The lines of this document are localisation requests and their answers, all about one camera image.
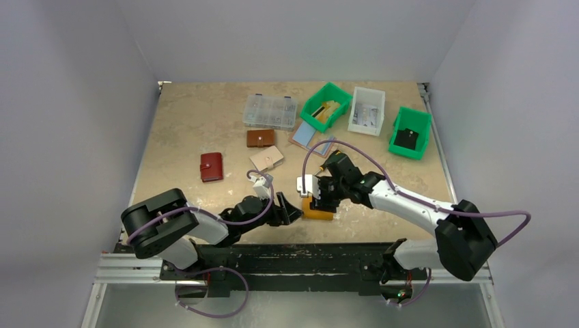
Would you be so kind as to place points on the cards in white bin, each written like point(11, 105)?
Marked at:
point(365, 115)

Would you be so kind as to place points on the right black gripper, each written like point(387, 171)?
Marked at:
point(322, 190)

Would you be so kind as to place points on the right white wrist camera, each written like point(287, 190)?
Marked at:
point(308, 186)

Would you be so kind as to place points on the red leather card holder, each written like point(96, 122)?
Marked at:
point(211, 167)

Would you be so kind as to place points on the beige card holder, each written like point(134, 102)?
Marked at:
point(267, 159)

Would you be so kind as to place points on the white plastic bin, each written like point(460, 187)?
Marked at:
point(368, 96)

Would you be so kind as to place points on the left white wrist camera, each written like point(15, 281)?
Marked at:
point(261, 186)

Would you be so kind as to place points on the clear plastic organizer box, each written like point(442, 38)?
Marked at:
point(270, 112)

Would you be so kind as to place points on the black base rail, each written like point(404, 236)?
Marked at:
point(223, 268)

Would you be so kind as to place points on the cards in green bin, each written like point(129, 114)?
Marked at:
point(327, 108)

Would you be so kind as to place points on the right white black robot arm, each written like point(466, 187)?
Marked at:
point(461, 240)

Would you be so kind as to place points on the stack of loose cards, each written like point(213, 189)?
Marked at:
point(305, 136)

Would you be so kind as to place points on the aluminium frame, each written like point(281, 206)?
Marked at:
point(125, 269)

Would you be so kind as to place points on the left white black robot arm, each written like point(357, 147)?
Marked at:
point(166, 225)

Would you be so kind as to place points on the mustard yellow card holder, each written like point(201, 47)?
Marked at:
point(311, 214)

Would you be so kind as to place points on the brown leather card holder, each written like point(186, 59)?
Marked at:
point(260, 138)

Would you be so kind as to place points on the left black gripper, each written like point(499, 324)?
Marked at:
point(280, 210)

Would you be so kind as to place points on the green bin with cards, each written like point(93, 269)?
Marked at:
point(329, 92)

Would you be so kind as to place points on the black card holder in bin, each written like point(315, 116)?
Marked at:
point(406, 138)

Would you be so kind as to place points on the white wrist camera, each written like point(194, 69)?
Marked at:
point(261, 186)
point(308, 186)

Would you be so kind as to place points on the green bin right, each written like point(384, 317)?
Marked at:
point(415, 120)

